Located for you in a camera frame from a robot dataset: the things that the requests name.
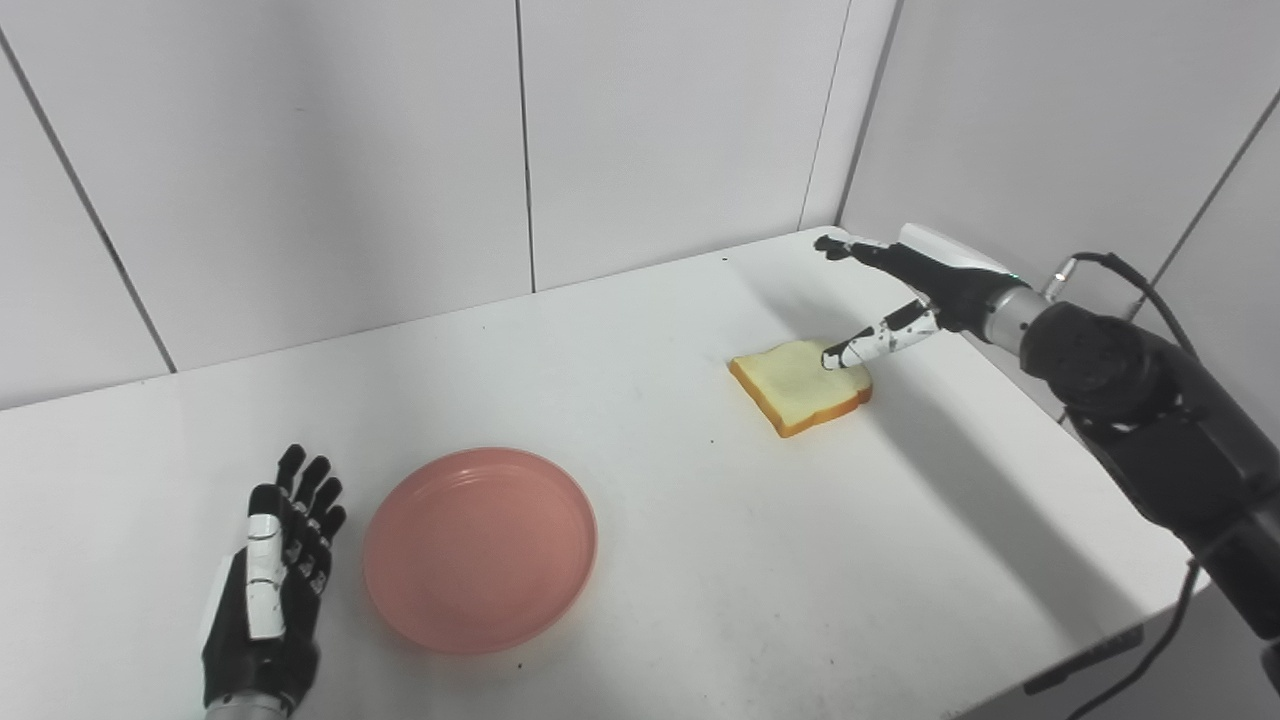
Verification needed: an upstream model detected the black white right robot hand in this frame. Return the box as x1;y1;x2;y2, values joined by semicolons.
813;222;1021;372

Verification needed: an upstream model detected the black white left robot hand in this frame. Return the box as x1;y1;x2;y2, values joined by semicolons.
200;444;348;711

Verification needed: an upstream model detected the slice of white bread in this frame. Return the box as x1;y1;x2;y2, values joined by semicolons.
728;339;874;439

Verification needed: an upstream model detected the pink round plate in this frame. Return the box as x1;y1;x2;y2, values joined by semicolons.
362;446;599;656

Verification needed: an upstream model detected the black bar under table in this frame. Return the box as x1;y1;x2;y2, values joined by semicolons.
1022;625;1144;696

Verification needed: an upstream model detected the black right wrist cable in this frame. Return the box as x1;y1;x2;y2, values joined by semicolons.
1045;251;1216;720

